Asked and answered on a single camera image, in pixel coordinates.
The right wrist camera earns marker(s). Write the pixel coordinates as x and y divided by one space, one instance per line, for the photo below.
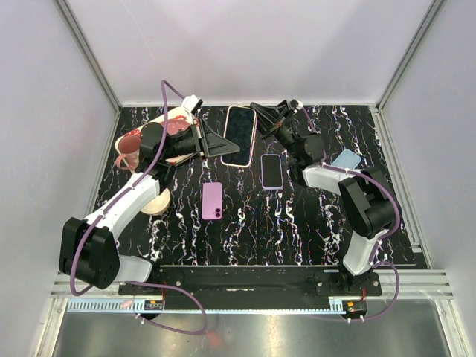
294 106

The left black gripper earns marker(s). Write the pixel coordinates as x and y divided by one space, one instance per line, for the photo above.
210 143

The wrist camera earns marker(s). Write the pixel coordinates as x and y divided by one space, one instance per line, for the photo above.
192 104
294 106

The phone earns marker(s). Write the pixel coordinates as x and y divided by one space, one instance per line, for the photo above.
240 128
271 172
212 201

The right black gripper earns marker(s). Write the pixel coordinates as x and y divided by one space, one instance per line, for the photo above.
268 119

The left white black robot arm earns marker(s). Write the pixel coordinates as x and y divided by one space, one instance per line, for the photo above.
89 251

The cream strawberry tray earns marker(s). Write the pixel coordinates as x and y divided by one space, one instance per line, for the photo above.
171 114

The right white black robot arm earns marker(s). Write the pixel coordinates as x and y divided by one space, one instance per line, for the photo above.
370 205

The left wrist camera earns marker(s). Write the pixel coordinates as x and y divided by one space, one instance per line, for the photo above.
192 104

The beige wooden bowl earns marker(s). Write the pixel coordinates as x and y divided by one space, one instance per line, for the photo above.
158 205

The pink mug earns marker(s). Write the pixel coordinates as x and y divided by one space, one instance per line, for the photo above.
128 149

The light blue phone case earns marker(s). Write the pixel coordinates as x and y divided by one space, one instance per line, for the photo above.
347 159

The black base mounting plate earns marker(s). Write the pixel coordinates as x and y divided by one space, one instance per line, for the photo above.
321 280

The pink dotted plate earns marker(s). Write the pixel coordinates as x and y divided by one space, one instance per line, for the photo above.
177 124

